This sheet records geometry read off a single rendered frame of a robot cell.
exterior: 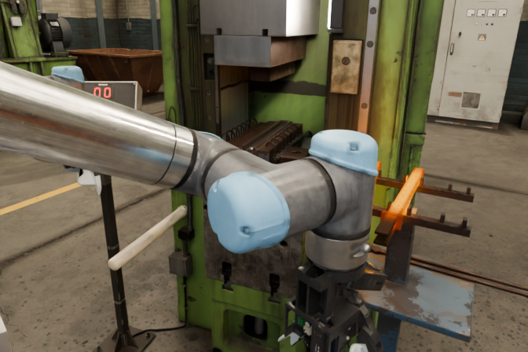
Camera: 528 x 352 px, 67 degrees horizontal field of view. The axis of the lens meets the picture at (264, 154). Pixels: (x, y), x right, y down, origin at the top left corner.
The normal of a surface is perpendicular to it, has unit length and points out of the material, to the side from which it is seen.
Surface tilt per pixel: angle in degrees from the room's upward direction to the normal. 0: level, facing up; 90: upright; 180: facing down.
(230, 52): 90
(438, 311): 0
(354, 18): 90
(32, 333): 0
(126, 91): 60
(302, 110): 90
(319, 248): 90
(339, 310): 0
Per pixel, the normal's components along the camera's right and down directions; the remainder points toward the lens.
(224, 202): -0.81, 0.18
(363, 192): 0.57, 0.26
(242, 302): -0.36, 0.29
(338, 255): -0.15, 0.30
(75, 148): 0.37, 0.63
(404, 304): 0.01, -0.95
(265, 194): 0.39, -0.47
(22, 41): 0.77, 0.02
